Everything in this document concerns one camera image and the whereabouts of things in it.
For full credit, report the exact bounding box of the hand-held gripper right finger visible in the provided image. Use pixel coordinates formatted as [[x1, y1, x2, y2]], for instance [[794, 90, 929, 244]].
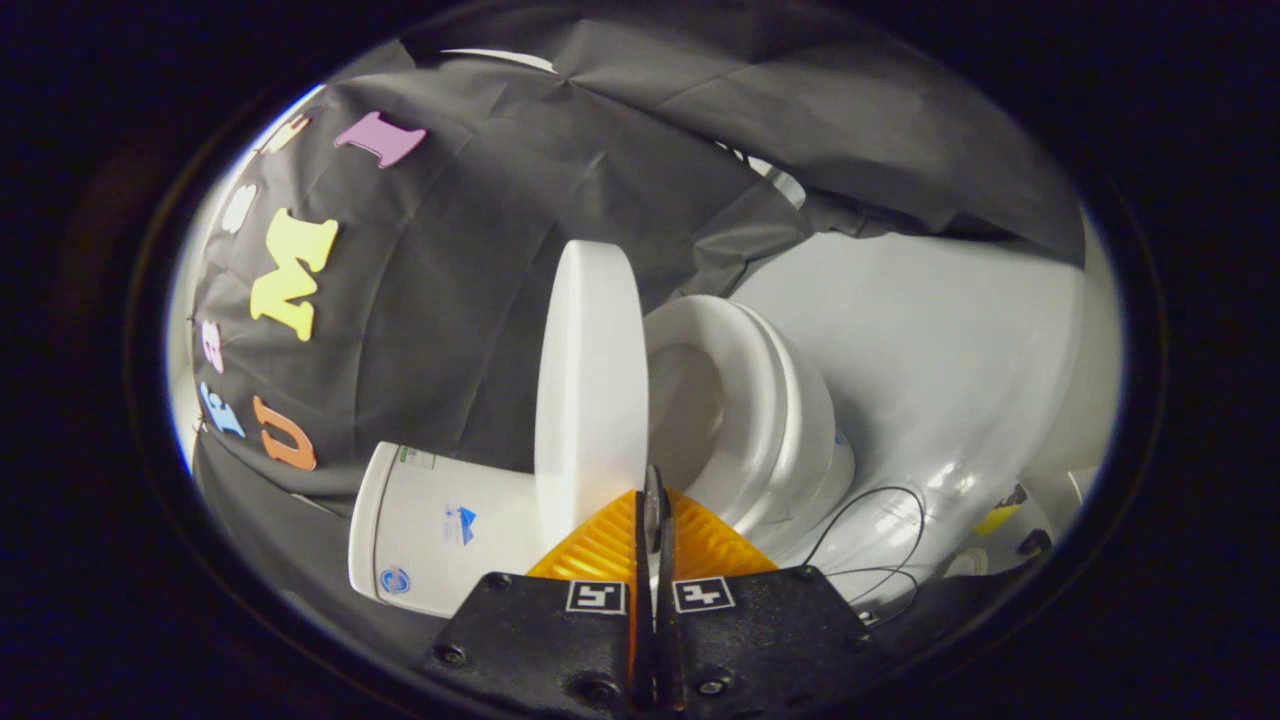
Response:
[[657, 465, 873, 716]]

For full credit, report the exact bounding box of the black backdrop cloth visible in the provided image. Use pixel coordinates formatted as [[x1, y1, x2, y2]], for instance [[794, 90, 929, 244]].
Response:
[[185, 15, 1086, 666]]

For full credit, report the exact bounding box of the thin black cable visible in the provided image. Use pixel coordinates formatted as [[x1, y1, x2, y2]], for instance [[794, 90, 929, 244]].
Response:
[[800, 485, 928, 613]]

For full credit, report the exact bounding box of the white toilet lid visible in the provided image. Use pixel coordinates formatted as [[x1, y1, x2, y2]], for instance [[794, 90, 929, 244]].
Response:
[[533, 240, 649, 546]]

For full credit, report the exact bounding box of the white toilet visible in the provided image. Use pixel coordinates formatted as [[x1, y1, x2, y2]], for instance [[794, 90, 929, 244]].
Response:
[[348, 295, 858, 618]]

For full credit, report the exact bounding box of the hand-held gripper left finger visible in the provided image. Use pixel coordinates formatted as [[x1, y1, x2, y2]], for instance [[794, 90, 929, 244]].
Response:
[[420, 465, 658, 716]]

